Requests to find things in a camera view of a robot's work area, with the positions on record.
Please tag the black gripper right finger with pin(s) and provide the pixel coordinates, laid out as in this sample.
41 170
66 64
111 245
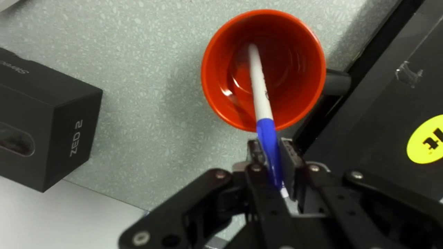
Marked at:
350 208

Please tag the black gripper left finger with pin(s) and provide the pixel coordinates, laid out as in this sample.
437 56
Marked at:
216 208

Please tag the blue white marker pen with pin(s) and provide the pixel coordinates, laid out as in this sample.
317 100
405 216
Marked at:
263 115

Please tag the red cup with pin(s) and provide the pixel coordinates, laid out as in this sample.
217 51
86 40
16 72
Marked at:
263 69

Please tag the black book with yellow logo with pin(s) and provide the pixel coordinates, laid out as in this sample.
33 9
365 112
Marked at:
387 111

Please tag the small black cardboard box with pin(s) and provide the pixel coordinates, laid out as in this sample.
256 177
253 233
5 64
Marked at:
41 125

